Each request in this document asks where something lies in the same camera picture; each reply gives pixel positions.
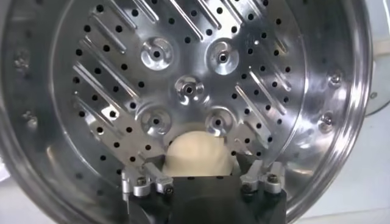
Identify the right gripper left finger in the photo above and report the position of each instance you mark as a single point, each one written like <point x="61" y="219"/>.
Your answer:
<point x="158" y="179"/>

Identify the stainless steel steamer basket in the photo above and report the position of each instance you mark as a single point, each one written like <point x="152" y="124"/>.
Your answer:
<point x="91" y="76"/>

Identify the white steamed baozi bun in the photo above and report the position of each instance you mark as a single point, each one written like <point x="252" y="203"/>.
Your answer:
<point x="198" y="155"/>

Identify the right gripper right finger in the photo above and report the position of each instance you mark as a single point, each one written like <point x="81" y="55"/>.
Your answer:
<point x="259" y="179"/>

